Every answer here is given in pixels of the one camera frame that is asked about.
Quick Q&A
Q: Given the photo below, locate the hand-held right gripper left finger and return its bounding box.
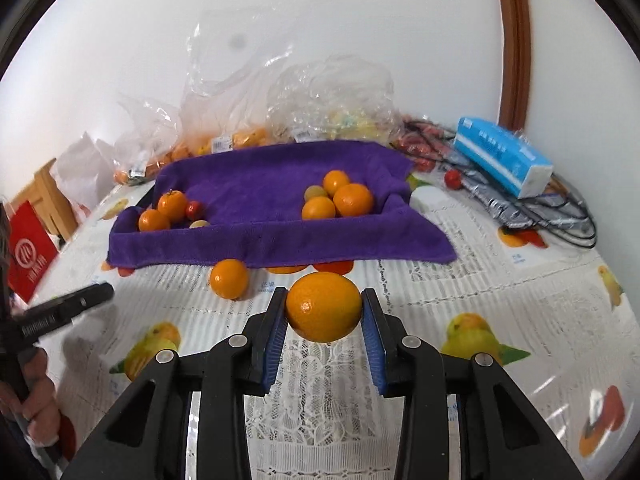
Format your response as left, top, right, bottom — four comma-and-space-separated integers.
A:
60, 287, 290, 480

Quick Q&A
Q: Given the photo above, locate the person's left hand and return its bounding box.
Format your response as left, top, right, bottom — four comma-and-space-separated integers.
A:
0, 347, 63, 446

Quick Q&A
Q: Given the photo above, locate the blue tissue pack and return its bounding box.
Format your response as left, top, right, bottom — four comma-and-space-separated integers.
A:
453, 116, 555, 200

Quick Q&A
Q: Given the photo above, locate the oval smooth orange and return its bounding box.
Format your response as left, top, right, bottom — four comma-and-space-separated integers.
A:
301, 196, 337, 221

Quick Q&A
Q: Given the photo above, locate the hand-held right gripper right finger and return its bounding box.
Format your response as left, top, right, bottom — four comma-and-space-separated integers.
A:
361, 288, 586, 480

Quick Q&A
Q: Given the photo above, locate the white lace fruit-print tablecloth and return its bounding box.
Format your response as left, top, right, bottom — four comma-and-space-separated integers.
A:
30, 175, 640, 480

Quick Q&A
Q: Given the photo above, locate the small round orange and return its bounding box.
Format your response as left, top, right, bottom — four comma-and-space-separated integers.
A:
322, 170, 351, 197

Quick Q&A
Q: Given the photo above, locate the clear bag of yellow fruit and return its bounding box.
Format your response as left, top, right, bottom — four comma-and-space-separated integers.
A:
267, 55, 401, 144

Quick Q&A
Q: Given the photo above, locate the large mandarin orange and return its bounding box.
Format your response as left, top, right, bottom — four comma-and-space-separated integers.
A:
333, 183, 375, 218

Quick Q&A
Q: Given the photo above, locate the small orange with stem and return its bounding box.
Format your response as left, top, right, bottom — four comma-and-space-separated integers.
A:
157, 190, 189, 223

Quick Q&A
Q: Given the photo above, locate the brown wooden door frame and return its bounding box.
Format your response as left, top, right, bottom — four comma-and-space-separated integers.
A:
492, 0, 532, 134

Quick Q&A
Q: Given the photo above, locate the small clear bag of oranges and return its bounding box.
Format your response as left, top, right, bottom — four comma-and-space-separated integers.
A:
114, 92, 184, 187

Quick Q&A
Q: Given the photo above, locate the white plastic bag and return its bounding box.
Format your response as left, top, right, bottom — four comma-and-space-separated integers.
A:
50, 132, 122, 212

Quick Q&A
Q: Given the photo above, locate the wooden chair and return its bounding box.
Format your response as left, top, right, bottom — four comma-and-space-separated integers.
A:
10, 157, 79, 247

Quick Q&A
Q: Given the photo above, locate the clear bag of red fruit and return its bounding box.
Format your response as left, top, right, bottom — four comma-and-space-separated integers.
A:
390, 115, 459, 172

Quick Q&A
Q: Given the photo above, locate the red cardboard box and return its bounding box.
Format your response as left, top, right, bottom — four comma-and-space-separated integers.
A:
9, 200, 59, 304

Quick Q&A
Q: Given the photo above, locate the tall clear bag of oranges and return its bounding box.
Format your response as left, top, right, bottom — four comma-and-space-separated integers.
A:
180, 7, 296, 154

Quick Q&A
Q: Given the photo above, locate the purple towel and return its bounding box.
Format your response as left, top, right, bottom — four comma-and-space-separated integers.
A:
105, 141, 458, 271

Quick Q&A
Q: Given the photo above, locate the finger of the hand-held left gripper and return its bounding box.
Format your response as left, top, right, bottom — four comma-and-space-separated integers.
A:
57, 282, 115, 318

